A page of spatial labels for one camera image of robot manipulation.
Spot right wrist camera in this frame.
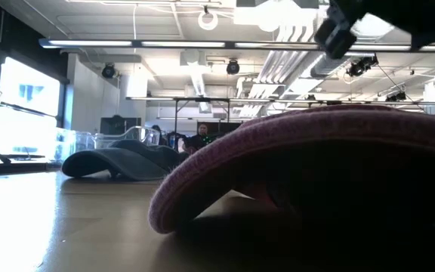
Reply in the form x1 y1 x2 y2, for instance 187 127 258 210
313 17 359 60

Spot long ceiling light bar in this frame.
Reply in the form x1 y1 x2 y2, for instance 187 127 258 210
39 37 435 53

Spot black background cabinet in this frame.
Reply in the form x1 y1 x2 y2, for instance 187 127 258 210
99 115 142 136

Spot black ceiling track lights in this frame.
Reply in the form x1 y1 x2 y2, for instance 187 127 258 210
345 55 379 79
385 91 407 102

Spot person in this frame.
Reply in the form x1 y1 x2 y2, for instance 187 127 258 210
181 123 219 155
151 124 165 147

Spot red denim cap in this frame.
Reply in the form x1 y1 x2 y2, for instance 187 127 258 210
148 104 435 236

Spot black ceiling spotlight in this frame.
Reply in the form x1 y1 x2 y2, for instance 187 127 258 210
226 59 241 76
101 63 117 79

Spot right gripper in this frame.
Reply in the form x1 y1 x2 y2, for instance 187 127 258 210
329 0 418 37

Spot black partition panels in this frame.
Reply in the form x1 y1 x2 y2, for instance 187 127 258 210
197 121 243 139

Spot white ring lamp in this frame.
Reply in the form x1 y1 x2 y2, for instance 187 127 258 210
197 10 220 32

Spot blue denim cap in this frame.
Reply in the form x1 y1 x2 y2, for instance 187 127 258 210
61 139 190 181

